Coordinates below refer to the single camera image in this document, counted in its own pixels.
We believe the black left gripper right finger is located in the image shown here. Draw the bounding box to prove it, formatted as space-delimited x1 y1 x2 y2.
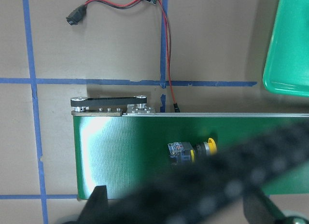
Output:
243 189 289 224

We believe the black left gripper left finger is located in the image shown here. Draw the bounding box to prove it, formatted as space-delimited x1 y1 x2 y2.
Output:
74 185 108 224

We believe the green conveyor belt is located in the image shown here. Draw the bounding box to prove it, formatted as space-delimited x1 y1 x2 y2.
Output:
70 96 309 200

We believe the green plastic tray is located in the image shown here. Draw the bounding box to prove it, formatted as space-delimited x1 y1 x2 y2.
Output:
263 0 309 97

